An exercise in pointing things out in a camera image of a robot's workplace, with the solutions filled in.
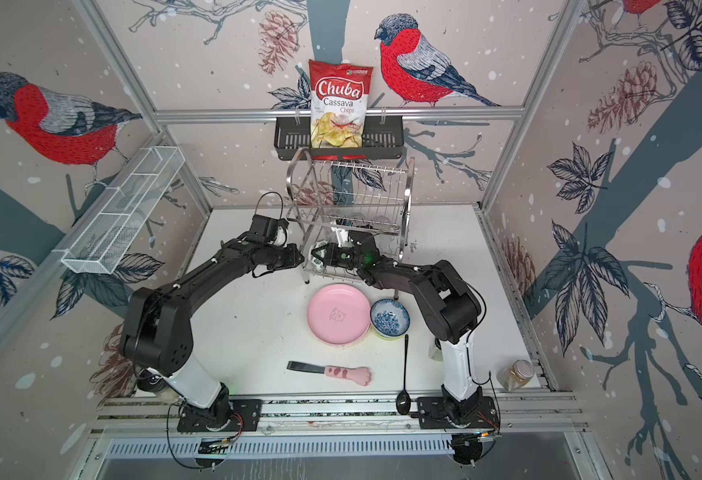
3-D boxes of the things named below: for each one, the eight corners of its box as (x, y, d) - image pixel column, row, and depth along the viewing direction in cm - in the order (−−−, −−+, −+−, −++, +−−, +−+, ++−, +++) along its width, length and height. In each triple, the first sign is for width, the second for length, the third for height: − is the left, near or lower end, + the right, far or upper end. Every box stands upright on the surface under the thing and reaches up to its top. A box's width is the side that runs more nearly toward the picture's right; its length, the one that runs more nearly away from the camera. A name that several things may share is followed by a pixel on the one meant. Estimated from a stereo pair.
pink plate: (305, 346, 86) (303, 342, 84) (312, 288, 99) (311, 283, 96) (371, 346, 86) (371, 342, 84) (369, 288, 99) (370, 283, 96)
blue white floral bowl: (379, 346, 86) (380, 337, 81) (366, 313, 92) (367, 304, 87) (412, 334, 88) (415, 325, 83) (397, 303, 94) (399, 293, 89)
